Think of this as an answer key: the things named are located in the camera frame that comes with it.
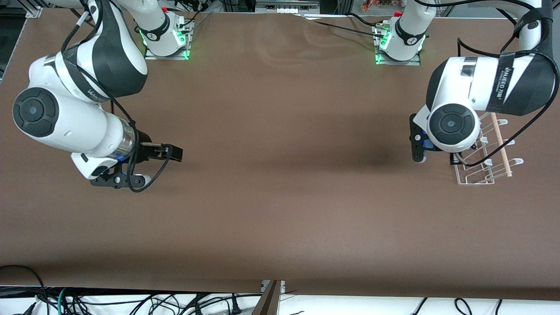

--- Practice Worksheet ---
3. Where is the wooden rack rod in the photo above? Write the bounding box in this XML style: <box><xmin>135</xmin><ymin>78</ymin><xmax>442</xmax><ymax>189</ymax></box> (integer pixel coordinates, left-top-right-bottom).
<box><xmin>489</xmin><ymin>112</ymin><xmax>513</xmax><ymax>178</ymax></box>

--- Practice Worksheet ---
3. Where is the orange background object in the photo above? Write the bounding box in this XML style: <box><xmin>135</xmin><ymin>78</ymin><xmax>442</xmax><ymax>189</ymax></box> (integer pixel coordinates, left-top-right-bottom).
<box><xmin>362</xmin><ymin>0</ymin><xmax>395</xmax><ymax>12</ymax></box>

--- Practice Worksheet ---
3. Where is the white power strip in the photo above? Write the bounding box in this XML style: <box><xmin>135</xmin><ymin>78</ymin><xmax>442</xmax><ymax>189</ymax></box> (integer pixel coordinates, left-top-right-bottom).
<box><xmin>256</xmin><ymin>0</ymin><xmax>320</xmax><ymax>14</ymax></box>

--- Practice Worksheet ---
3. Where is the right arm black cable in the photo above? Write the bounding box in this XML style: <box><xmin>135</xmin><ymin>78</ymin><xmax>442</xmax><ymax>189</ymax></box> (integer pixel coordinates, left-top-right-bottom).
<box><xmin>61</xmin><ymin>0</ymin><xmax>172</xmax><ymax>193</ymax></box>

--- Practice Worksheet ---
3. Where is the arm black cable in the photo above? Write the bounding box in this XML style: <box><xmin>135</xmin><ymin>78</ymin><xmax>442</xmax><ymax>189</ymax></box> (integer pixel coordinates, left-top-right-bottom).
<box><xmin>411</xmin><ymin>0</ymin><xmax>560</xmax><ymax>167</ymax></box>
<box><xmin>61</xmin><ymin>0</ymin><xmax>172</xmax><ymax>193</ymax></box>

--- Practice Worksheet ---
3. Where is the white wire cup rack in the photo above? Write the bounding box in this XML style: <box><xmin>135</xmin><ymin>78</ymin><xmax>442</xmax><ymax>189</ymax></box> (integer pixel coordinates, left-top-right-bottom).
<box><xmin>454</xmin><ymin>112</ymin><xmax>525</xmax><ymax>186</ymax></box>

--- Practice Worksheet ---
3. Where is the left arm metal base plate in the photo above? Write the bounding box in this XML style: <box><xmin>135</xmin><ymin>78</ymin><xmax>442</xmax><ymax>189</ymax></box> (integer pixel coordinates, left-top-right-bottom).
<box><xmin>374</xmin><ymin>24</ymin><xmax>422</xmax><ymax>67</ymax></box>

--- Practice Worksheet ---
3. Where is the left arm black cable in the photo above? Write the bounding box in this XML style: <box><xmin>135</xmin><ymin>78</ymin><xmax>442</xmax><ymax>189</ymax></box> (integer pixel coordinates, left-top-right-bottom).
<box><xmin>411</xmin><ymin>0</ymin><xmax>560</xmax><ymax>167</ymax></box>

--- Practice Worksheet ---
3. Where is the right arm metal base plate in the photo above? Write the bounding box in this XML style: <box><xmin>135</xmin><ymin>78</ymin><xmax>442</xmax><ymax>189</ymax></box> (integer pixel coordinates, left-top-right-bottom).
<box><xmin>143</xmin><ymin>20</ymin><xmax>192</xmax><ymax>61</ymax></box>

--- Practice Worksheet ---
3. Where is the black base connector cable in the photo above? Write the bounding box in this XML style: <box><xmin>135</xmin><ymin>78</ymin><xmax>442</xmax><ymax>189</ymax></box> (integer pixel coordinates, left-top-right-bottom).
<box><xmin>173</xmin><ymin>0</ymin><xmax>213</xmax><ymax>28</ymax></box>

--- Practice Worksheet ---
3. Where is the thin black table cable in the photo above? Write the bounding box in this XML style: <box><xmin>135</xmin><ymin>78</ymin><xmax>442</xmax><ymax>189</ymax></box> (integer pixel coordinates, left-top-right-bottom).
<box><xmin>302</xmin><ymin>16</ymin><xmax>382</xmax><ymax>35</ymax></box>

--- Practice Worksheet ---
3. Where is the metal camera post bracket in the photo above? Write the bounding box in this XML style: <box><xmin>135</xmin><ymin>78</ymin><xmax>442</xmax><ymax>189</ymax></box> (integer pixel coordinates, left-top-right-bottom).
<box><xmin>251</xmin><ymin>280</ymin><xmax>286</xmax><ymax>315</ymax></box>

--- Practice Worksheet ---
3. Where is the green floor cable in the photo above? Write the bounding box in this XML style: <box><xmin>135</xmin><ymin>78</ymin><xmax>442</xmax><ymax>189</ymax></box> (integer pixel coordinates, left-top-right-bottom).
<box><xmin>56</xmin><ymin>287</ymin><xmax>71</xmax><ymax>315</ymax></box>

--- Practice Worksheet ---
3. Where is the black looped floor cable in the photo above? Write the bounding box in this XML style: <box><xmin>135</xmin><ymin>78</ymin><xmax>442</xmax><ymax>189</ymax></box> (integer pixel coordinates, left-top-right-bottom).
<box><xmin>0</xmin><ymin>264</ymin><xmax>49</xmax><ymax>315</ymax></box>

